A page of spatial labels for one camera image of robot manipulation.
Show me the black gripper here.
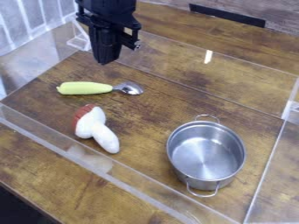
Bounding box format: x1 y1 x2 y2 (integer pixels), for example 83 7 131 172
75 0 142 65

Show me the white red plush mushroom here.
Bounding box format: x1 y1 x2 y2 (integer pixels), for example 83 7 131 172
73 104 121 154

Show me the silver metal pot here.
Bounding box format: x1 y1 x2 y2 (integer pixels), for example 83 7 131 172
166 115 247 198

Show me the clear acrylic triangle stand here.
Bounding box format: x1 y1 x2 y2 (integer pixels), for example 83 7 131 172
67 20 91 52

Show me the black bar on table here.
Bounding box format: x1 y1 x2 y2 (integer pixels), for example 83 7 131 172
190 3 267 28

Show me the yellow handled metal spoon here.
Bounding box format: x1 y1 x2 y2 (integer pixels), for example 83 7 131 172
56 81 145 95

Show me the clear acrylic wall panel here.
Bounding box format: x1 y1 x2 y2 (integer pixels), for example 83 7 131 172
245 78 299 224

